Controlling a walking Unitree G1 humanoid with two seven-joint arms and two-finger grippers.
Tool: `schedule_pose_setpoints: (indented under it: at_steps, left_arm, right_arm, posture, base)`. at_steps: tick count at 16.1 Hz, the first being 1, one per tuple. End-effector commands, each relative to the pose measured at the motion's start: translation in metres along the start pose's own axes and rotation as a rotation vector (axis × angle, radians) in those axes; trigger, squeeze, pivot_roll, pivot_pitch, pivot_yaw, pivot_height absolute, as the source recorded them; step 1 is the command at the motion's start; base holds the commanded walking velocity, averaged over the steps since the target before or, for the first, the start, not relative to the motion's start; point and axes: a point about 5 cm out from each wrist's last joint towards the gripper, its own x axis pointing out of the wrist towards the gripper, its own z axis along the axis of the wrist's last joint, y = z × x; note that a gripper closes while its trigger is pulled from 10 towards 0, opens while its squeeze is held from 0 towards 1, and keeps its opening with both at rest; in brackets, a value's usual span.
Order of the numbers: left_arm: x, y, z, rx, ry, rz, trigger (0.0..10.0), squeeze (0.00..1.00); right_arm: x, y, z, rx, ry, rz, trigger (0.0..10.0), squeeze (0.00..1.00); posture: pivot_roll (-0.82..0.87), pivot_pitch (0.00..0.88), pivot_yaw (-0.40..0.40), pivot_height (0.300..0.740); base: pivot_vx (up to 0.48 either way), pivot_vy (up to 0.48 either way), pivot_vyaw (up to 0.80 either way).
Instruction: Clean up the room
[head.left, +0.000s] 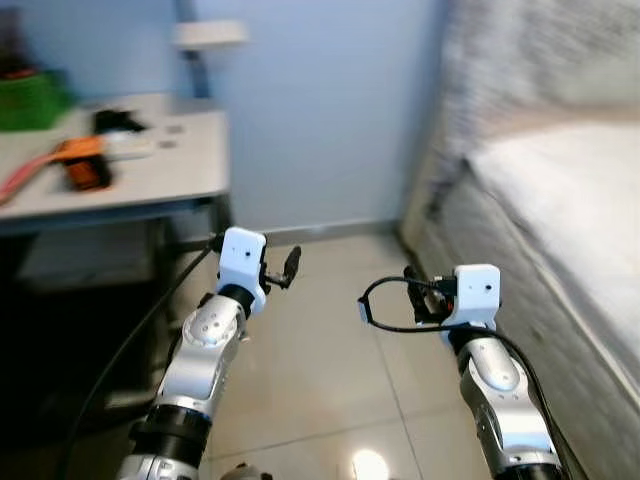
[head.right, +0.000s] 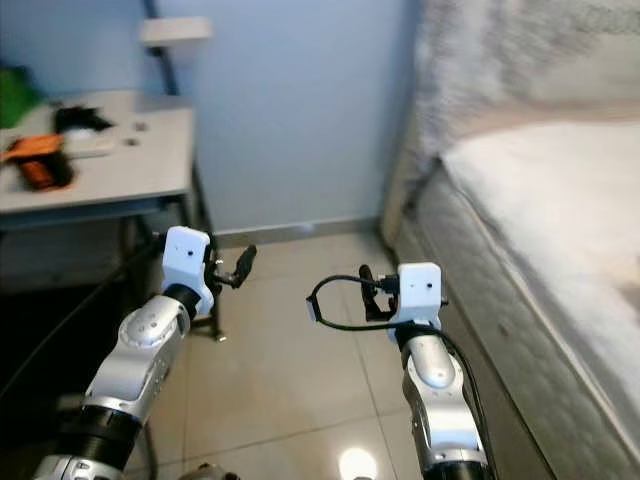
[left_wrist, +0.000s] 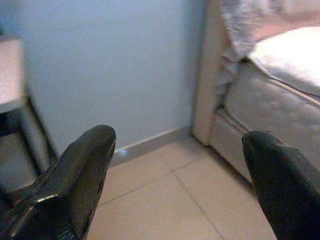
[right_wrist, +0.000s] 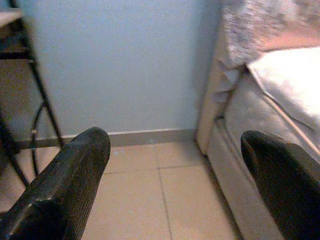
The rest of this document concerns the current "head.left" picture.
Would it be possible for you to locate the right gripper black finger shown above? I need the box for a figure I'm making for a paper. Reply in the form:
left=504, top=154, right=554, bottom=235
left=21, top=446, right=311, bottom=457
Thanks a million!
left=403, top=265, right=426, bottom=323

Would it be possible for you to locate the grey desk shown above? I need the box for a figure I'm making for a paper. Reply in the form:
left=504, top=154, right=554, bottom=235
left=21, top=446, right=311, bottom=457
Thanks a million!
left=0, top=93, right=237, bottom=301

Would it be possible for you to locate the white quilted mattress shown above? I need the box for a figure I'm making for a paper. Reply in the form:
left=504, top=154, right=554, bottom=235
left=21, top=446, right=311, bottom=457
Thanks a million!
left=400, top=120, right=640, bottom=480

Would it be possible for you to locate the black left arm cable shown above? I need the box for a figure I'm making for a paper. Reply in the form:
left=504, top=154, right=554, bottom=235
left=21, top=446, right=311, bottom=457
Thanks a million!
left=55, top=235, right=223, bottom=480

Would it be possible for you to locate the patterned white headboard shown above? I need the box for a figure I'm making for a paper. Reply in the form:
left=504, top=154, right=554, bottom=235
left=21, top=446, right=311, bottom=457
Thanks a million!
left=430, top=0, right=640, bottom=166

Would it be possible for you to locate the white flat item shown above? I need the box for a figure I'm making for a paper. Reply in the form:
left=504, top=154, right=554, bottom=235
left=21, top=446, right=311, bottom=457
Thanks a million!
left=105, top=135, right=157, bottom=162

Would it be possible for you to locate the green box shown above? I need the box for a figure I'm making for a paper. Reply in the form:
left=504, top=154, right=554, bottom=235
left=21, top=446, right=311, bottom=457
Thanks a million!
left=0, top=70, right=74, bottom=133

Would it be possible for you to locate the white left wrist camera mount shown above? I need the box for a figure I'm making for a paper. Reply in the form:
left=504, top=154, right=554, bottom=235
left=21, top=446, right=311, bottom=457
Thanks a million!
left=218, top=228, right=268, bottom=317

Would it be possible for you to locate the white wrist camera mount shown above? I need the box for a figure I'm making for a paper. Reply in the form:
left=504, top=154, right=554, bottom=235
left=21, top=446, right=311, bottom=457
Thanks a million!
left=443, top=264, right=501, bottom=331
left=218, top=228, right=268, bottom=317

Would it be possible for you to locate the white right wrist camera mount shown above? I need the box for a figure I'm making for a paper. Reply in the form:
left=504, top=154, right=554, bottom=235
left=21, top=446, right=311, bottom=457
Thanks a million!
left=443, top=264, right=501, bottom=331

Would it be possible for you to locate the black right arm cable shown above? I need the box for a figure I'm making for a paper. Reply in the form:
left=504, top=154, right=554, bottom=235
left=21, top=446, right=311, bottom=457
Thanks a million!
left=498, top=333, right=573, bottom=480

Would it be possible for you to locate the red strap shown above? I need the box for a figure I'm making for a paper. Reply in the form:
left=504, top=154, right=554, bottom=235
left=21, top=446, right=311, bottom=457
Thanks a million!
left=0, top=150, right=63, bottom=207

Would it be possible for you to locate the dark left robot foot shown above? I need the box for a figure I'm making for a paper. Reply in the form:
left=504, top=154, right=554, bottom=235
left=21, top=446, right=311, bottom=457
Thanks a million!
left=220, top=462, right=273, bottom=480

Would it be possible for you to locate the black small device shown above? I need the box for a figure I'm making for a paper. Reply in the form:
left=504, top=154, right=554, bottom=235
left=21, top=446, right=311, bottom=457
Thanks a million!
left=92, top=108, right=150, bottom=137

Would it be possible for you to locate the orange and black tool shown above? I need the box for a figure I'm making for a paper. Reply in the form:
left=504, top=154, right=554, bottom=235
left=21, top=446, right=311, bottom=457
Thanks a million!
left=50, top=137, right=114, bottom=193

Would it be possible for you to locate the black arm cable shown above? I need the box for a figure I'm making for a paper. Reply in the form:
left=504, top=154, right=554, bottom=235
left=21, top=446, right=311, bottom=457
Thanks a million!
left=498, top=333, right=573, bottom=480
left=55, top=235, right=223, bottom=480

